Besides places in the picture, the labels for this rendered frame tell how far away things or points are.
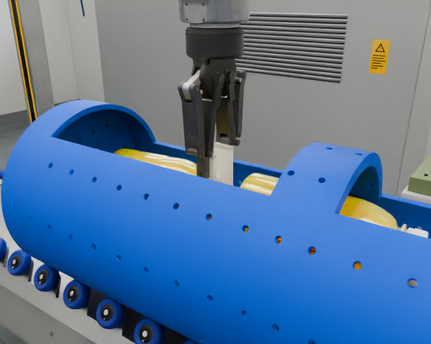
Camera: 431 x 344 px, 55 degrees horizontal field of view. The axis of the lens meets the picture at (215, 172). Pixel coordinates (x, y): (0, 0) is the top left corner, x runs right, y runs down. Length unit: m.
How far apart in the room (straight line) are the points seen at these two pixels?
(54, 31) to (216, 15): 5.18
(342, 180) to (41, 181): 0.39
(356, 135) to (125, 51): 1.66
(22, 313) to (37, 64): 0.76
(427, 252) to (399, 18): 1.68
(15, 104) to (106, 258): 4.98
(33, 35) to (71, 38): 4.43
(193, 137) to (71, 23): 5.22
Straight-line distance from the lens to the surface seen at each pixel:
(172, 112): 2.77
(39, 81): 1.35
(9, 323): 0.87
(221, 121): 0.60
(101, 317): 0.66
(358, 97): 2.08
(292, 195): 0.41
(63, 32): 5.73
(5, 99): 5.40
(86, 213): 0.53
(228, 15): 0.52
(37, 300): 0.78
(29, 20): 1.33
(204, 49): 0.53
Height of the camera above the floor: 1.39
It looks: 23 degrees down
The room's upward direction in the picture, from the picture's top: straight up
